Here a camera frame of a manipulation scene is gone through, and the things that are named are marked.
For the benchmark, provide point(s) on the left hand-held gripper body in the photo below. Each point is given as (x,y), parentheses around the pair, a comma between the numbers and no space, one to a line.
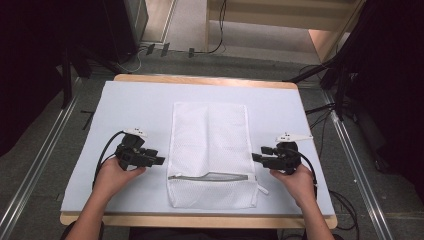
(131,156)

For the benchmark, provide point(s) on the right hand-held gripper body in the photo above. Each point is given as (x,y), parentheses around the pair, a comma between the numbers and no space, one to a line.
(287,156)

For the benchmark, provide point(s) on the white mesh laundry bag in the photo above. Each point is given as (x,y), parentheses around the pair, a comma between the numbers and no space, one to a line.
(210,140)

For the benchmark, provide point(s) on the person's left hand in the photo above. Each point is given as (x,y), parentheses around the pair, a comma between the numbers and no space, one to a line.
(111,178)

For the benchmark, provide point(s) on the person's right hand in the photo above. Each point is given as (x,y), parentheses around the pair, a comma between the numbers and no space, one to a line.
(298,186)

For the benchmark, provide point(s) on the white table mat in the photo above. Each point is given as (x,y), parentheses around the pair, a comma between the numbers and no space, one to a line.
(140,106)

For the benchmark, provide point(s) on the black stand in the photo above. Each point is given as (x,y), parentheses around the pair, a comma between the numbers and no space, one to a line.
(66,80)
(340,93)

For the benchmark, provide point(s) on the wooden table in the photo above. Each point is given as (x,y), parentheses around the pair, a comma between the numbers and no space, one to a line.
(200,80)

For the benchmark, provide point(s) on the black curtain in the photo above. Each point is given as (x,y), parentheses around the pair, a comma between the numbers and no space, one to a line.
(30,66)
(390,83)

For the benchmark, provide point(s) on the dark cabinet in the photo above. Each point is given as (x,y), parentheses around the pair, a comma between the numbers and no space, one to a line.
(130,26)

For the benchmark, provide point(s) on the metal floor rail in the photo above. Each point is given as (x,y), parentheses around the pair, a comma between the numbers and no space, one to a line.
(356,166)
(36,156)

